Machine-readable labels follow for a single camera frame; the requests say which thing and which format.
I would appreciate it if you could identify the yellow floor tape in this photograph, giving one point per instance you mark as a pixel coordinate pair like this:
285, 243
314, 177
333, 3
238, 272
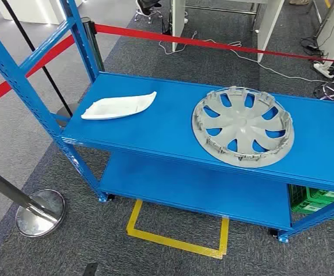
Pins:
178, 243

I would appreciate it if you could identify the grey plastic wheel hubcap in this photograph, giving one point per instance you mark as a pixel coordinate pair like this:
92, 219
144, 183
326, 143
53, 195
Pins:
242, 125

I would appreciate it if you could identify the person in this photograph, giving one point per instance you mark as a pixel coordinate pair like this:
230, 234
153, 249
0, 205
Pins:
148, 5

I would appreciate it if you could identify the black robot left foot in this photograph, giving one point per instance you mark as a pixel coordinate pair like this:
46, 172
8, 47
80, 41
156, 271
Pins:
91, 269

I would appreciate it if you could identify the white curved plastic part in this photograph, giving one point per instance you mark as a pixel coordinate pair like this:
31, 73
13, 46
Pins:
115, 106

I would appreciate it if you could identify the chrome office chair base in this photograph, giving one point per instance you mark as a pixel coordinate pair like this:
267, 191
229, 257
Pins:
328, 88
150, 17

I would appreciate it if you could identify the green plastic crate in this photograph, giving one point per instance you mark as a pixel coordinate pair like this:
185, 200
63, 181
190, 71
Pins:
313, 198

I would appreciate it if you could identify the black stanchion post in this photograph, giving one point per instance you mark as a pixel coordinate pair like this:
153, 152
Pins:
57, 91

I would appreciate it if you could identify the white counter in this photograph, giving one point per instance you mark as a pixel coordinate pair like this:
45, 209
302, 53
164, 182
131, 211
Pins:
26, 9

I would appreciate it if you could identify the white desk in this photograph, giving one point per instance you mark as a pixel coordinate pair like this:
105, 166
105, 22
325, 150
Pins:
178, 26

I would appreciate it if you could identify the dark chrome stanchion post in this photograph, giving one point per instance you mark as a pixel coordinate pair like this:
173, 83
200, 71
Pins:
93, 42

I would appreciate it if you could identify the blue metal shelf rack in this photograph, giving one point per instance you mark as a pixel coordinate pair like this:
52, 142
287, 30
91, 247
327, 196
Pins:
161, 125

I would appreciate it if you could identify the white power strip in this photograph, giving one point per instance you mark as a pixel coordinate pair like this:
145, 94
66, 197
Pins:
323, 70

